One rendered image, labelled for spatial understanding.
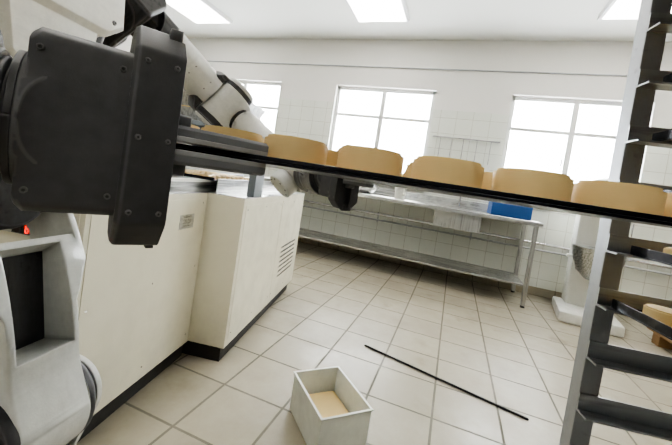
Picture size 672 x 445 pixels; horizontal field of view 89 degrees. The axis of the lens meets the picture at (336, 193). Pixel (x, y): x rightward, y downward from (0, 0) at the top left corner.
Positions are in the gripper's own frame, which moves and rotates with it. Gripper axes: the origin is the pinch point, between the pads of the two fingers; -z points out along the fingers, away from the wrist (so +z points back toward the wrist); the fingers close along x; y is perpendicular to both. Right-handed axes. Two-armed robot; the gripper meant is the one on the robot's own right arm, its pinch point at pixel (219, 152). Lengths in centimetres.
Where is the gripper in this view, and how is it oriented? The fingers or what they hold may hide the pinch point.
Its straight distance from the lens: 23.9
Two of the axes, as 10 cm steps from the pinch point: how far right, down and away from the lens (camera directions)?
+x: 1.5, -9.9, -0.3
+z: -8.0, -1.0, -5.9
